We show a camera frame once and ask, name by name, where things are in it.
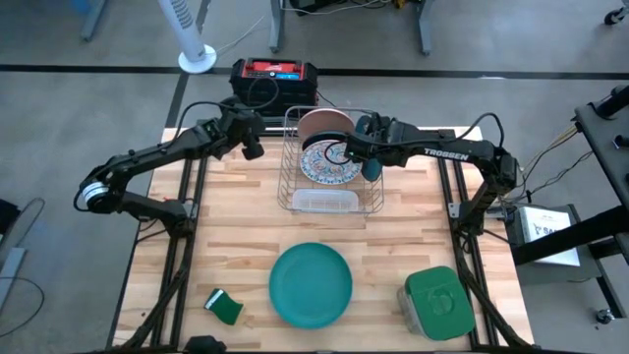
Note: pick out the white printed box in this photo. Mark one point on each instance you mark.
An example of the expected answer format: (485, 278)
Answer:
(550, 236)

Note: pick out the black rounded object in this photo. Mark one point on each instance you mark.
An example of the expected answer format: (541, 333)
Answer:
(204, 345)

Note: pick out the clear container with green lid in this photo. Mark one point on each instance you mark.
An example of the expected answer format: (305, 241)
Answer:
(437, 305)

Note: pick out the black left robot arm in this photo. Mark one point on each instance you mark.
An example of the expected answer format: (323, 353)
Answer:
(147, 157)

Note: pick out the large teal plate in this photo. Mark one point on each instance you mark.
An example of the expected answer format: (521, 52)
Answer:
(309, 285)

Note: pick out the translucent white cutlery holder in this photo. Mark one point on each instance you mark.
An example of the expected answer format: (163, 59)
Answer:
(325, 200)

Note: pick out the white ornate patterned plate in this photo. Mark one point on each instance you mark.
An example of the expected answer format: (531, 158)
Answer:
(319, 169)

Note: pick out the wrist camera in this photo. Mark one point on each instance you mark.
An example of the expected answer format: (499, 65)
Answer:
(216, 129)
(356, 147)

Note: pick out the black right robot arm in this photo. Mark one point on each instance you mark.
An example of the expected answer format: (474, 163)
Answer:
(462, 152)

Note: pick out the black side stand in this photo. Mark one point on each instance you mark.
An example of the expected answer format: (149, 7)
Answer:
(604, 147)

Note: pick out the grey desk leg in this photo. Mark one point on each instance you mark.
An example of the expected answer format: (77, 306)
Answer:
(425, 27)
(93, 19)
(202, 12)
(277, 24)

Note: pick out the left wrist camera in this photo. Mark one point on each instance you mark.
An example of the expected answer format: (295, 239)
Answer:
(216, 129)

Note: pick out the white mounting plate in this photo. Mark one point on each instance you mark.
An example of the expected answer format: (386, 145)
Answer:
(455, 210)

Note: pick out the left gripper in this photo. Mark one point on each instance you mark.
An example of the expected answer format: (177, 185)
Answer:
(235, 125)

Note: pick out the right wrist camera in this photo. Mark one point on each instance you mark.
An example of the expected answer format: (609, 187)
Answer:
(356, 147)

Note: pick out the green sponge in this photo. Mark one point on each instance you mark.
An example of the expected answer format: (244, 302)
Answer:
(226, 310)

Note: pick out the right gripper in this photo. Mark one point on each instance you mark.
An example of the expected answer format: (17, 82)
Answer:
(390, 140)

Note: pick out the pink plate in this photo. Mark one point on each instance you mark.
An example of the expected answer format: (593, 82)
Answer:
(324, 120)

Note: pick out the red black power station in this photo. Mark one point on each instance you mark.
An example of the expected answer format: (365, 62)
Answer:
(295, 86)

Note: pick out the black caster wheel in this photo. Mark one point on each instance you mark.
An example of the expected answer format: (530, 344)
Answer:
(604, 316)
(616, 16)

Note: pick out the black aluminium table frame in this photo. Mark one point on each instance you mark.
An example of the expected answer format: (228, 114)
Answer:
(196, 196)

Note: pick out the grey cart platform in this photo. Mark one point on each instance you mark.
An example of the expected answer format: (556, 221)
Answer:
(555, 280)

